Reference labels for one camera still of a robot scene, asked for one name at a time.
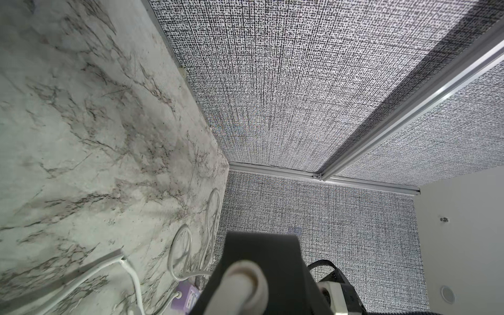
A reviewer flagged purple power strip white cord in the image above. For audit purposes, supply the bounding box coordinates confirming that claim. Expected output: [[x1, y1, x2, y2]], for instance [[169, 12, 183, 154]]
[[35, 188, 223, 315]]

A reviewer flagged black and white power strip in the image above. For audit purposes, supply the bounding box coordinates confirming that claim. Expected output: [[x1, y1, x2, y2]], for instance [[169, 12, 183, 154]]
[[190, 232, 332, 314]]

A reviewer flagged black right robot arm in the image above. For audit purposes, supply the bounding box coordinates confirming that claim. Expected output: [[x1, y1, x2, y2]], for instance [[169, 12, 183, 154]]
[[307, 259, 387, 314]]

